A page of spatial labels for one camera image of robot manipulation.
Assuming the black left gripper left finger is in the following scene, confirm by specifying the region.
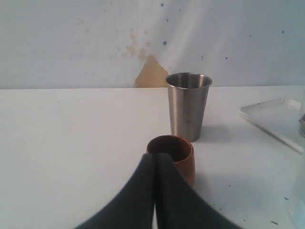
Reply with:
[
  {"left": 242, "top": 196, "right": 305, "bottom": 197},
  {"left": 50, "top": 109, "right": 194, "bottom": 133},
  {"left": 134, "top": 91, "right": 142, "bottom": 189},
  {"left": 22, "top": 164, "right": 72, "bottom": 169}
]
[{"left": 77, "top": 154, "right": 156, "bottom": 229}]

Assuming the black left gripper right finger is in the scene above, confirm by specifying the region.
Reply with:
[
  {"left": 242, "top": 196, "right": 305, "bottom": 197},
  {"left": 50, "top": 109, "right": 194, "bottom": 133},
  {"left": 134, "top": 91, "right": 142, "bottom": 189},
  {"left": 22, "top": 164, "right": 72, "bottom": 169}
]
[{"left": 155, "top": 153, "right": 239, "bottom": 229}]

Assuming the brown wooden cup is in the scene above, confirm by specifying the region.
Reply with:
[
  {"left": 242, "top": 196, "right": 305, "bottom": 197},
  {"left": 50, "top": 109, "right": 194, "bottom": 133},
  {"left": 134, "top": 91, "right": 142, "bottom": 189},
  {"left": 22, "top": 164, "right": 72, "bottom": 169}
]
[{"left": 146, "top": 135, "right": 195, "bottom": 187}]

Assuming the stainless steel cup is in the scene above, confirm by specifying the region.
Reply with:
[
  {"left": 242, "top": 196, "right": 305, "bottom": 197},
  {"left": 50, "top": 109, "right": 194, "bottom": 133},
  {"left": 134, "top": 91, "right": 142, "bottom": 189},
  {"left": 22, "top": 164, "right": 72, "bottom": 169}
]
[{"left": 165, "top": 73, "right": 212, "bottom": 142}]

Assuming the white rectangular tray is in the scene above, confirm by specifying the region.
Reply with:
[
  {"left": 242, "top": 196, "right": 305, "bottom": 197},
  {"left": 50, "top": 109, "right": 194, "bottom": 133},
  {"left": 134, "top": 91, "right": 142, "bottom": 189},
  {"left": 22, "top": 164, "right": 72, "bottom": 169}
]
[{"left": 239, "top": 98, "right": 305, "bottom": 153}]

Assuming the frosted plastic deli container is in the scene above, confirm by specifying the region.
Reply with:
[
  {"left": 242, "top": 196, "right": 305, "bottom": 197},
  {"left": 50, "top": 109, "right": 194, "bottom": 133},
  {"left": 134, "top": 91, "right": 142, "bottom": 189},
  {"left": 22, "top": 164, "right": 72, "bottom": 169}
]
[{"left": 287, "top": 114, "right": 305, "bottom": 229}]

